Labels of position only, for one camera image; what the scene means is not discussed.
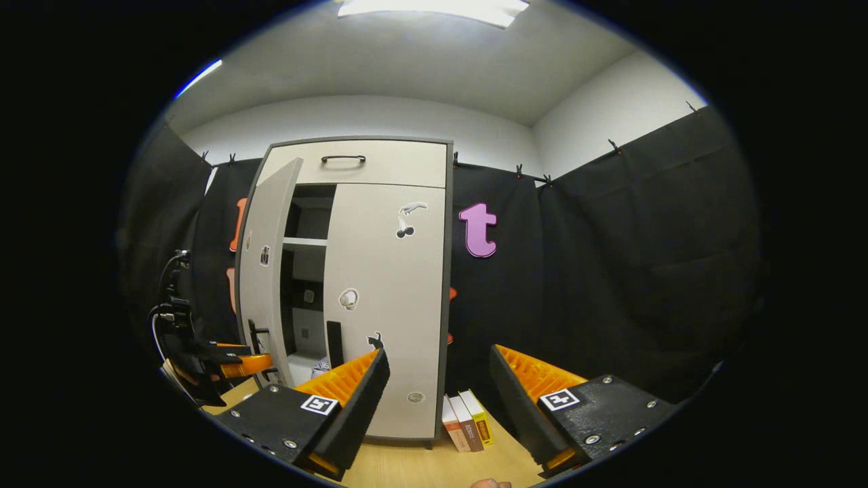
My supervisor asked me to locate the grey white shoe cabinet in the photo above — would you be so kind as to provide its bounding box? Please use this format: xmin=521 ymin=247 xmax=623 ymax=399
xmin=234 ymin=136 xmax=454 ymax=449

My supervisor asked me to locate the large ceiling light panel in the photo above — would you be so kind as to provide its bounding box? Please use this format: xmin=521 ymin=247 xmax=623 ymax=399
xmin=337 ymin=0 xmax=530 ymax=29

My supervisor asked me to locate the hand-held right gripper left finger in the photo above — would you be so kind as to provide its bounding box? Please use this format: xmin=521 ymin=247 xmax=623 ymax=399
xmin=212 ymin=348 xmax=392 ymax=482

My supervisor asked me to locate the yellow book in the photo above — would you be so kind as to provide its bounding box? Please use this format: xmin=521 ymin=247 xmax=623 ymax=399
xmin=460 ymin=390 xmax=494 ymax=446

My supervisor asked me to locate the black backdrop cloth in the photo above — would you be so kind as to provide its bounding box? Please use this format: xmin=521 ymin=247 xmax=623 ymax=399
xmin=117 ymin=105 xmax=764 ymax=421

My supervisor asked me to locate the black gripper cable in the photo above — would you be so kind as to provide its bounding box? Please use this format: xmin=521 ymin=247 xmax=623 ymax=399
xmin=151 ymin=249 xmax=192 ymax=360

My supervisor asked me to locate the white shoe cabinet door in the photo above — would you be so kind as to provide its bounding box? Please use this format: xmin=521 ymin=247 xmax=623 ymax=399
xmin=237 ymin=157 xmax=304 ymax=390
xmin=323 ymin=183 xmax=448 ymax=440

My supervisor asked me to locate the brown book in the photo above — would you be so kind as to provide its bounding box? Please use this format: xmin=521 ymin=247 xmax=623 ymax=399
xmin=450 ymin=393 xmax=484 ymax=451

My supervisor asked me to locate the white cabinet drawer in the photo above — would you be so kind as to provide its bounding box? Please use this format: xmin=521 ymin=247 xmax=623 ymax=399
xmin=261 ymin=140 xmax=448 ymax=188

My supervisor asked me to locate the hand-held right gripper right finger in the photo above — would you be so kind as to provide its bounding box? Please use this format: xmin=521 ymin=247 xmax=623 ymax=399
xmin=490 ymin=344 xmax=680 ymax=479

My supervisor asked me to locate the small ceiling light panel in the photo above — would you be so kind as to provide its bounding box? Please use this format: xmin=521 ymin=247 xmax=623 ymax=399
xmin=175 ymin=60 xmax=223 ymax=99

